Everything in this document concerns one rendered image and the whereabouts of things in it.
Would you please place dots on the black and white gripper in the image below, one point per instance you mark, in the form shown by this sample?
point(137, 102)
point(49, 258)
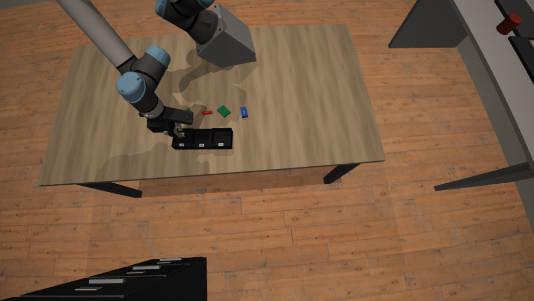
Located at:
point(159, 126)

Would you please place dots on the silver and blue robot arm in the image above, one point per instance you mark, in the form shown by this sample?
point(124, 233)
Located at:
point(138, 87)

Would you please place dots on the black rack of bins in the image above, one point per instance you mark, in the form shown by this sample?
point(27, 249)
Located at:
point(215, 138)

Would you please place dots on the green rectangular block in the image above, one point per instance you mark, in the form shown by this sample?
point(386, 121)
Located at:
point(223, 111)

